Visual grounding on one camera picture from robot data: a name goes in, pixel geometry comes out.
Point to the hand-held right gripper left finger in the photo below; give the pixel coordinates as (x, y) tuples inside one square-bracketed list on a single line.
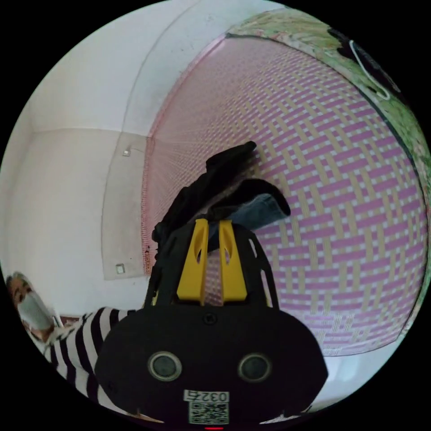
[(192, 272)]

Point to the black pants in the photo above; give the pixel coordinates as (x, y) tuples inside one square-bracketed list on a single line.
[(219, 175)]

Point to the blue jeans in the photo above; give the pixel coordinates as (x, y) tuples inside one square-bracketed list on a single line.
[(259, 209)]

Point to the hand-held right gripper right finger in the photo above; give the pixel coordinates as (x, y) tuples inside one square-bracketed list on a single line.
[(232, 276)]

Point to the person's body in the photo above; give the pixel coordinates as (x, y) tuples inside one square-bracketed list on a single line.
[(77, 343)]

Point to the bed with woven mat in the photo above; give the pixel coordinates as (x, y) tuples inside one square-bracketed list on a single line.
[(336, 202)]

